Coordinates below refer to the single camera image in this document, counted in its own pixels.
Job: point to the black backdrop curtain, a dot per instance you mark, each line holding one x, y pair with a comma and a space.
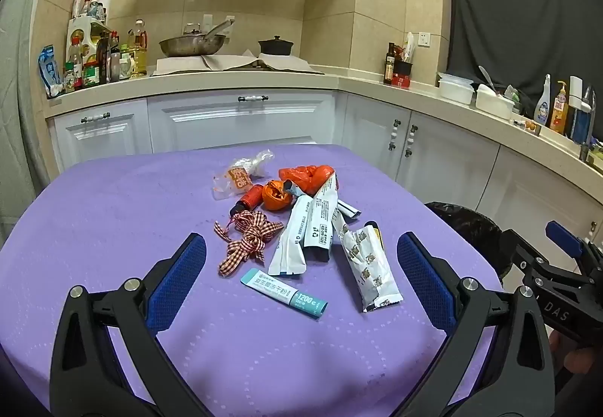
518, 21

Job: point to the purple tablecloth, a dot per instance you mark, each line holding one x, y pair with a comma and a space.
117, 209

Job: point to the teal sachet packet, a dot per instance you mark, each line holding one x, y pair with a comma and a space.
282, 292

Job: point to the green and white packet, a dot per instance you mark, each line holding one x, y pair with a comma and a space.
512, 96

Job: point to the white spice rack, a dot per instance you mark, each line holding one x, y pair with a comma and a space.
77, 40

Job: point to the blue liquid bottle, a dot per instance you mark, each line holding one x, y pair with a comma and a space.
579, 125

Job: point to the white spray bottle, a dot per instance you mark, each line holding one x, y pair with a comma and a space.
542, 106

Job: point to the steel kettle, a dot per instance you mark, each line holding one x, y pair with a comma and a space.
193, 29

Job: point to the white rectangular container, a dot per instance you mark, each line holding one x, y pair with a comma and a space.
492, 103

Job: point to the red bottle with black cap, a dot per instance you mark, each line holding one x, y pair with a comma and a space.
249, 196

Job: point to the red packet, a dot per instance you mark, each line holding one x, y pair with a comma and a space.
399, 53

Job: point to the small orange bag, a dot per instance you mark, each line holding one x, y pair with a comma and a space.
273, 198

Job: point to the yellow cooking oil bottle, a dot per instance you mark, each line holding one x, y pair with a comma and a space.
137, 54

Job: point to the red checkered ribbon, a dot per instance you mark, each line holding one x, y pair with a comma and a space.
249, 238

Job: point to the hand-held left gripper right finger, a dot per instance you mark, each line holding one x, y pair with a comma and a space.
424, 280

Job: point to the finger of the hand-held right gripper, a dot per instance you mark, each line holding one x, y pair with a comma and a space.
523, 252
563, 235

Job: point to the white paper towel roll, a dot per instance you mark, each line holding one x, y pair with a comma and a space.
104, 4

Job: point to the beige kitchen countertop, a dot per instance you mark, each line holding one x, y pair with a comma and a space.
282, 80

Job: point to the white round container clear lid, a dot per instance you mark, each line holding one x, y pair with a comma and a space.
454, 89

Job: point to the person's right hand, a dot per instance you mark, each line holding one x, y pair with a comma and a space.
577, 358

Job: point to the white pouch with black text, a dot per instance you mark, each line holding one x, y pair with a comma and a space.
320, 219

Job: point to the white wrapper with brown print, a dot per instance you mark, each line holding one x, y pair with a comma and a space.
367, 271

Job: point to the beige stove cover cloth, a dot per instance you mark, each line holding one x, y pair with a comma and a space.
226, 61

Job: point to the cluster of condiment bottles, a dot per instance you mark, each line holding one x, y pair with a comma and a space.
101, 63

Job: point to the clear wrapper with orange print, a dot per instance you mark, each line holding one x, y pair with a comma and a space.
235, 181

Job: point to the orange dish soap bottle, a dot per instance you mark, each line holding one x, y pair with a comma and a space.
559, 110

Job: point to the white kitchen cabinets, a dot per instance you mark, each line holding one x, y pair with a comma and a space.
212, 125

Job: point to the trash bin with black bag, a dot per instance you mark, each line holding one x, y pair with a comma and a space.
466, 228

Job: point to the blue and white bag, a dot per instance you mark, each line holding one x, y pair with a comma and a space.
49, 68

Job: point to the black pot with lid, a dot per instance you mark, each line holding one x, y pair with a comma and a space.
275, 47

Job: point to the small white sachet dark end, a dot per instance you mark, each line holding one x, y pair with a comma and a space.
351, 209

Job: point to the grey spatula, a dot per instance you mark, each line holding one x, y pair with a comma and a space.
487, 77

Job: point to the red-orange plastic bag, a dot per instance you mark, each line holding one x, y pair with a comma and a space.
306, 176

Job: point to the long white sachet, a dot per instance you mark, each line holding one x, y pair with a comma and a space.
289, 242

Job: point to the steel frying pan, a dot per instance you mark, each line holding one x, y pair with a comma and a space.
188, 47

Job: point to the white faucet water filter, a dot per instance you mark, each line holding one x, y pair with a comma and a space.
575, 92

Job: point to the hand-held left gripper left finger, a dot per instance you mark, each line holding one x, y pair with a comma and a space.
181, 280

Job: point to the red and black box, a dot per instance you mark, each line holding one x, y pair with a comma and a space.
403, 75

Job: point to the dark olive oil bottle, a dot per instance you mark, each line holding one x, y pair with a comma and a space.
389, 66

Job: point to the small bottle with yellow label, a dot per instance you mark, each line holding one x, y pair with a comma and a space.
372, 232

